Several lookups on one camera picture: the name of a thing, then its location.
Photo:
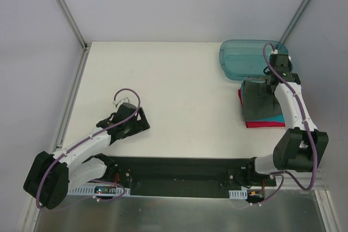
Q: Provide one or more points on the right white cable duct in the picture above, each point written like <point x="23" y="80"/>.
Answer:
<point x="238" y="194"/>

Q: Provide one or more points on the teal transparent plastic bin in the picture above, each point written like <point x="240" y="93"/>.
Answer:
<point x="242" y="60"/>

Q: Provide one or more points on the folded magenta t shirt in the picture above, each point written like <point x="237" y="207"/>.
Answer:
<point x="264" y="124"/>

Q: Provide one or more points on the folded cyan t shirt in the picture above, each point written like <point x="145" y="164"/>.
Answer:
<point x="274" y="119"/>

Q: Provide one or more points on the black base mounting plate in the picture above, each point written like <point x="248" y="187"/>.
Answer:
<point x="185" y="177"/>

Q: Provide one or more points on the aluminium frame post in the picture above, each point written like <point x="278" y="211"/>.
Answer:
<point x="294" y="20"/>
<point x="72" y="23"/>

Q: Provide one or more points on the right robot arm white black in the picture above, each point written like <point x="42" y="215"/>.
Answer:
<point x="300" y="150"/>

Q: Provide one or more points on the dark grey t shirt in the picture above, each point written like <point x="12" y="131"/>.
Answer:
<point x="259" y="101"/>

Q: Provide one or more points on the left aluminium frame post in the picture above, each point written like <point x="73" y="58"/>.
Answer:
<point x="72" y="23"/>

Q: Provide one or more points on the left white cable duct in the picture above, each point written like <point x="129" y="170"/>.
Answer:
<point x="99" y="190"/>

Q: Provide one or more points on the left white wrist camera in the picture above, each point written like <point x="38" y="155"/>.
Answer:
<point x="117" y="103"/>

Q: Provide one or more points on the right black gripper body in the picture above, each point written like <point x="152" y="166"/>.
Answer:
<point x="271" y="80"/>

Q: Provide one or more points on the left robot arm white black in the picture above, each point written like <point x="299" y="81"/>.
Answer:
<point x="52" y="176"/>

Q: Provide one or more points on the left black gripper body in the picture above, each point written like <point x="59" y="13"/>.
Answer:
<point x="140" y="119"/>

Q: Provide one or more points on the right aluminium frame post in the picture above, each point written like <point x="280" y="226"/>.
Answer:
<point x="294" y="20"/>

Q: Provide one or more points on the white cable duct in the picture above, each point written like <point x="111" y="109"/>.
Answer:
<point x="238" y="194"/>
<point x="99" y="190"/>

